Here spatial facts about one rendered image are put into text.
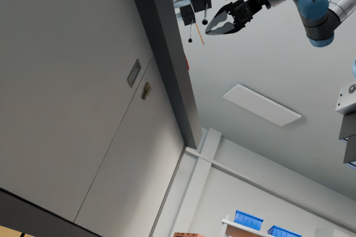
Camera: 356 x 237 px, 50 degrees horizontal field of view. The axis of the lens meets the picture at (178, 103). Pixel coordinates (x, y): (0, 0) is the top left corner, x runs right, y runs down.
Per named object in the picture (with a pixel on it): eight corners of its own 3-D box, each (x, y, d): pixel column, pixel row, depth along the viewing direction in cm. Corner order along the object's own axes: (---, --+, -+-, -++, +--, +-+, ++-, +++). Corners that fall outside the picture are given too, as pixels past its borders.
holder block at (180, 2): (176, 26, 84) (219, 13, 84) (163, -11, 90) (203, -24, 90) (179, 39, 88) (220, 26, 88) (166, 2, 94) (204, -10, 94)
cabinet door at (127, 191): (143, 256, 118) (186, 144, 134) (77, 224, 70) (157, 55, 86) (136, 253, 119) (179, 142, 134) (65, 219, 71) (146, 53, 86)
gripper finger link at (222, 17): (206, 31, 125) (231, 17, 122) (205, 34, 119) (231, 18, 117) (202, 23, 124) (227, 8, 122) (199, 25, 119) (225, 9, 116)
